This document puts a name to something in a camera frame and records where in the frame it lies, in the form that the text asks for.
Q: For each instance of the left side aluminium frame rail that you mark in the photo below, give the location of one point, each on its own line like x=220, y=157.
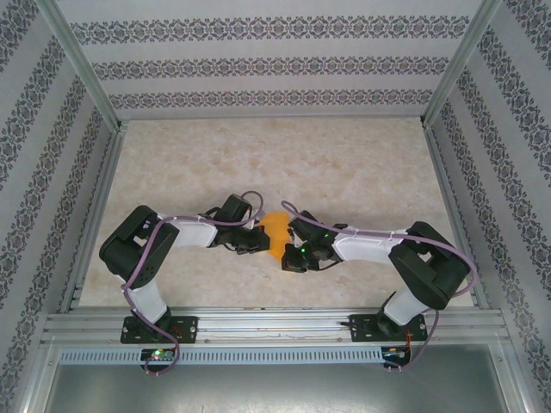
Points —
x=109, y=172

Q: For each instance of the long aluminium mounting rail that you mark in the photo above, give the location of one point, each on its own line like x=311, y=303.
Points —
x=275, y=327

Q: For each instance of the right side aluminium frame rail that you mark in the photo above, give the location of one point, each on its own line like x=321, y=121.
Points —
x=440, y=172

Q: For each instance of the orange cloth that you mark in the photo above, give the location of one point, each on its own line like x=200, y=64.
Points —
x=277, y=247

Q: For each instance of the aluminium frame rail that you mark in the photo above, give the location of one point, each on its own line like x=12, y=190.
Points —
x=109, y=172
x=440, y=172

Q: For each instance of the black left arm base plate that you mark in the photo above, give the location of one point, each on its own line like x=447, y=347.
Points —
x=187, y=329

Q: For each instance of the left aluminium frame post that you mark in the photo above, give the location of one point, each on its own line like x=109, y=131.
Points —
x=82, y=64

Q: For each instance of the aluminium frame post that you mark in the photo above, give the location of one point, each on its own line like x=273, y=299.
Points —
x=82, y=64
x=456, y=64

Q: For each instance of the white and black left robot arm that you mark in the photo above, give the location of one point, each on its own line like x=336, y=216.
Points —
x=193, y=232

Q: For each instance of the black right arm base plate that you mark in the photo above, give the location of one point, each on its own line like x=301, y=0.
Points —
x=363, y=329

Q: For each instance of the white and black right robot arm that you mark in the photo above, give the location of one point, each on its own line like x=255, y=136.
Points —
x=361, y=249

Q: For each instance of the right aluminium frame post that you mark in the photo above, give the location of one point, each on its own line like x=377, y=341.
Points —
x=456, y=64

